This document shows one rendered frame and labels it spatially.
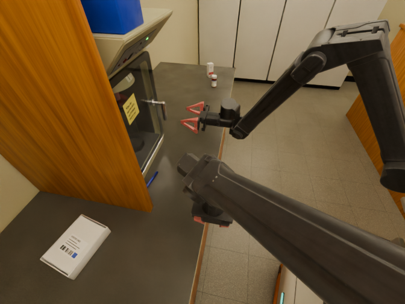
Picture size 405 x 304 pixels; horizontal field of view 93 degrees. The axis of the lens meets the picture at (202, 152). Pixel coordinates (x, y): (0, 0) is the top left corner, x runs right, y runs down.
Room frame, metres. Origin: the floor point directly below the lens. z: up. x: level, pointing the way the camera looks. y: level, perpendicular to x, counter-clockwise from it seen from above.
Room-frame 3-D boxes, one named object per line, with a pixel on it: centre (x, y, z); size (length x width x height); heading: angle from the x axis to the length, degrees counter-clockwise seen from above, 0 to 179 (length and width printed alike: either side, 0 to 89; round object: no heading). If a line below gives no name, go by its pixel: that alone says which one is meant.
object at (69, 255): (0.23, 0.41, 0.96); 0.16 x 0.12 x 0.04; 157
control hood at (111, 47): (0.59, 0.18, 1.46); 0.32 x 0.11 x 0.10; 169
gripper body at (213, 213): (0.24, -0.03, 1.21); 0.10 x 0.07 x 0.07; 79
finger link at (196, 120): (0.63, 0.04, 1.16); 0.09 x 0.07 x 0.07; 79
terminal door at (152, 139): (0.60, 0.23, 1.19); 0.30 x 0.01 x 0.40; 168
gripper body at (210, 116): (0.65, -0.04, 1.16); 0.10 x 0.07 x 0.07; 169
